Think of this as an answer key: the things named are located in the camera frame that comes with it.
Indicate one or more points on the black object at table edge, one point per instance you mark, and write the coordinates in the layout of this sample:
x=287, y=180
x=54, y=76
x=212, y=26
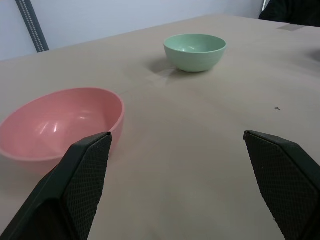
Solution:
x=290, y=12

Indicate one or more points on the pink plastic bowl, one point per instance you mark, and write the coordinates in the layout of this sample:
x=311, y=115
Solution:
x=50, y=125

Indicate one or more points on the green plastic bowl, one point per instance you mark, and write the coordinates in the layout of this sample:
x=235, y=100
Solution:
x=195, y=51

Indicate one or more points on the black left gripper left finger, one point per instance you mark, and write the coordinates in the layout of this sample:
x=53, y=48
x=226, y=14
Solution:
x=75, y=185

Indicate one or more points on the grey perforated metal rail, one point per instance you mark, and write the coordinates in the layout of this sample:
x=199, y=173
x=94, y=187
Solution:
x=32, y=26

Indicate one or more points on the grey tape strip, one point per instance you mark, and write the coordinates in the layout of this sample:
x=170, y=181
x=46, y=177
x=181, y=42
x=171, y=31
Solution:
x=290, y=27

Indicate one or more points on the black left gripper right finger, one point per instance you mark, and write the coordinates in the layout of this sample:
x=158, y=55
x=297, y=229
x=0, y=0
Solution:
x=285, y=180

